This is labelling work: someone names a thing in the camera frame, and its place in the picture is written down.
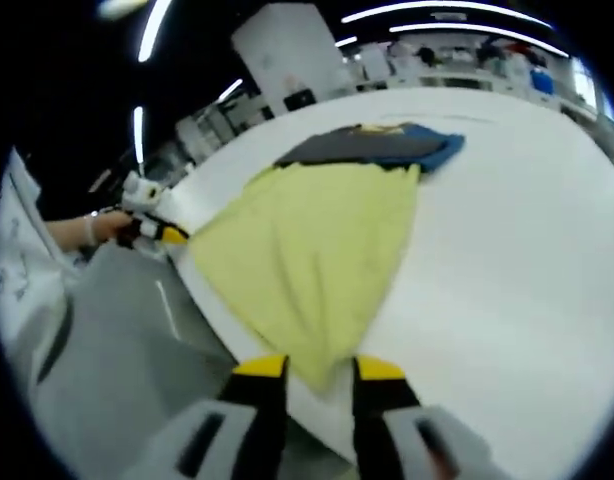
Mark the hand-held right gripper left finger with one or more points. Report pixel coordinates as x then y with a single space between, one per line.
197 445

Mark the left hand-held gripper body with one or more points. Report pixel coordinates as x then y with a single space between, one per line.
143 200

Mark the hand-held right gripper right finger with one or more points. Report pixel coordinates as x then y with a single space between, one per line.
427 445

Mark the yellow blue grey garment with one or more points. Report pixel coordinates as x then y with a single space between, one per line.
307 250

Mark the person's left hand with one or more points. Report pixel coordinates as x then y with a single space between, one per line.
112 226

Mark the white ceiling light strip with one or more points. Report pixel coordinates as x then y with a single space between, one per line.
462 26
231 90
153 30
138 135
437 4

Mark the person's white coat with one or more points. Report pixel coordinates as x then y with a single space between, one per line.
22 260

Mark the black box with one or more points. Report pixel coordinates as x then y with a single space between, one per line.
299 100

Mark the wide white pillar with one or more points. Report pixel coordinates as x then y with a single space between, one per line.
292 45

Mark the white cluttered workbenches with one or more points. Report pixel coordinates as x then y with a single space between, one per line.
462 80

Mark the blue plastic container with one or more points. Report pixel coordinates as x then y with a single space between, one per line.
542 82

